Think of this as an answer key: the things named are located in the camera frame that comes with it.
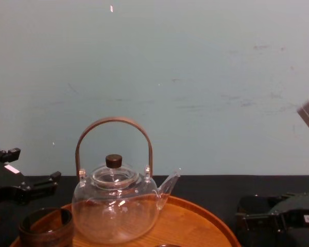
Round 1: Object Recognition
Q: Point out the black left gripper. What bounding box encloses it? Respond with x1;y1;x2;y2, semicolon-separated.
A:
0;147;62;207

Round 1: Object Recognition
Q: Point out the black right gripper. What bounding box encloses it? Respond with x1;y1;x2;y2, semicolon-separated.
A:
235;191;309;236

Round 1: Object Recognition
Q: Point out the round wooden tray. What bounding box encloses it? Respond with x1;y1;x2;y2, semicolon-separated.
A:
9;194;242;247

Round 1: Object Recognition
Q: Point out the glass lid with dark knob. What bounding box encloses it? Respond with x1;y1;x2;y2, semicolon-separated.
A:
92;154;140;187

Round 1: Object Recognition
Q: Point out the glass teapot with wooden handle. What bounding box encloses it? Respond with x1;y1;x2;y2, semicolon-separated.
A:
71;117;182;244

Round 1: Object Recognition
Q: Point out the black table cloth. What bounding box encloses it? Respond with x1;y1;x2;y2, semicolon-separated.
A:
0;174;309;247

